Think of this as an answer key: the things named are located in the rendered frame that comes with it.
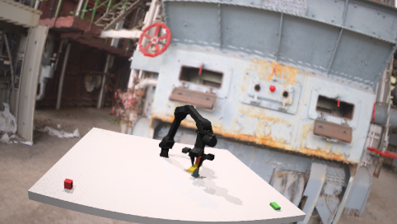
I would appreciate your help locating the small green block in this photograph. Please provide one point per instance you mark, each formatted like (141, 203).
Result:
(275, 206)

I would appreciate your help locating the small red cube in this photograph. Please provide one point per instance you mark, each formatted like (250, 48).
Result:
(68, 184)

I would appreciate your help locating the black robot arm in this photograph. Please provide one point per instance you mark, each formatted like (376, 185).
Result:
(204, 132)

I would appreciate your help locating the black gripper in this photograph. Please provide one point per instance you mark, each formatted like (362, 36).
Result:
(208, 156)

